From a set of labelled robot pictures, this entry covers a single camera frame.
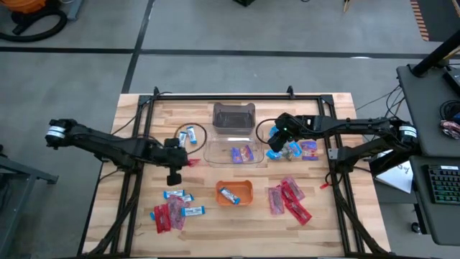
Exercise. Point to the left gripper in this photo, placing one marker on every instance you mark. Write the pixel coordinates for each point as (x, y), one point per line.
(169, 158)

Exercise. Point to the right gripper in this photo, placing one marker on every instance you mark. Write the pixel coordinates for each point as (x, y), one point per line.
(290, 126)

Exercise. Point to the white blue candy bar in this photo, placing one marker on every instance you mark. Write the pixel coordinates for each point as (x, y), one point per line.
(193, 211)
(174, 194)
(191, 135)
(182, 138)
(187, 198)
(229, 196)

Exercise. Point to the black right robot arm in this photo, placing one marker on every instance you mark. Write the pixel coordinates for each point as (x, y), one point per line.
(359, 126)

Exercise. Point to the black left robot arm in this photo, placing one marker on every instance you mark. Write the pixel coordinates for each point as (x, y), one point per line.
(108, 145)

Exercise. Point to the small blue candy wrapper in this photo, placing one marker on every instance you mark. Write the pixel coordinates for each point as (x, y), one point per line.
(152, 216)

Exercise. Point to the candy bag on desk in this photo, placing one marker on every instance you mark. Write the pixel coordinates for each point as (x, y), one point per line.
(451, 128)

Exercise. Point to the clear plastic bin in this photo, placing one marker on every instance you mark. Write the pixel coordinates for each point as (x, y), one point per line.
(215, 158)

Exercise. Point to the grey translucent plastic bin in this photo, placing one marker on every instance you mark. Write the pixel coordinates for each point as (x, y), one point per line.
(233, 120)

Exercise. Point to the orange plastic bin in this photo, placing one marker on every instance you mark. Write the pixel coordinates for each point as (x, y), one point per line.
(246, 187)

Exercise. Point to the red zip tie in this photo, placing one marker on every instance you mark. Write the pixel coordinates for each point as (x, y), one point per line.
(325, 186)

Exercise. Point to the black desk support beam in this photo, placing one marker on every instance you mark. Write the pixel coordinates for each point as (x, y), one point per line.
(384, 166)

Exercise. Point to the white paper sheet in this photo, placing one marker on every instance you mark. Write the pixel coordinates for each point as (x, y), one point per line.
(399, 178)

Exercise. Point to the grey desk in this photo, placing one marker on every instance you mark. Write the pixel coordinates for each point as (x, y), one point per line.
(418, 187)
(420, 108)

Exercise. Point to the black floor object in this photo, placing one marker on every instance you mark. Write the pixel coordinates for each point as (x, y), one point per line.
(244, 1)

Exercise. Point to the wooden stick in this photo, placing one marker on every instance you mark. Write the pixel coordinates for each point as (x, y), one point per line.
(347, 5)

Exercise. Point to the black caster wheel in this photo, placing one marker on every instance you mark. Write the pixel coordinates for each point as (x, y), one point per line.
(415, 227)

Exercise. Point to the backlit black keyboard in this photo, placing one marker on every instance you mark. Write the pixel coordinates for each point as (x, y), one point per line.
(443, 183)

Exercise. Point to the grey metal cart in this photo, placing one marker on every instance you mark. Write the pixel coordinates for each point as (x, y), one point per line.
(21, 172)

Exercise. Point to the orange black hazard tape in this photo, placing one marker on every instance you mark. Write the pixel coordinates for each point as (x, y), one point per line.
(420, 21)

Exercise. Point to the black floor mat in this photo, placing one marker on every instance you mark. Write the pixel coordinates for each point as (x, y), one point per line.
(445, 18)

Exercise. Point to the orange vacuum cleaner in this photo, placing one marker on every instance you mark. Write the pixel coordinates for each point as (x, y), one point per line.
(25, 4)

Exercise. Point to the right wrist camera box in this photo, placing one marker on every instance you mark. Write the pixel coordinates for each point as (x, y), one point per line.
(284, 131)

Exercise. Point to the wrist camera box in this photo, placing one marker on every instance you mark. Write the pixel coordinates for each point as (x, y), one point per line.
(178, 155)
(284, 131)

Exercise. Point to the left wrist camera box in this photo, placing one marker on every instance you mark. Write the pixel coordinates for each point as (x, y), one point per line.
(178, 155)

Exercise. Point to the grey metal bracket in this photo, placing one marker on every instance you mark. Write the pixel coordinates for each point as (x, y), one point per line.
(332, 154)

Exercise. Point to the black aluminium table frame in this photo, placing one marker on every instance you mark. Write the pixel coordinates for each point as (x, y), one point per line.
(233, 97)

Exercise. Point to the black diagonal post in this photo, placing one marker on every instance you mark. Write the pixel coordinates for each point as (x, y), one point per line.
(436, 54)

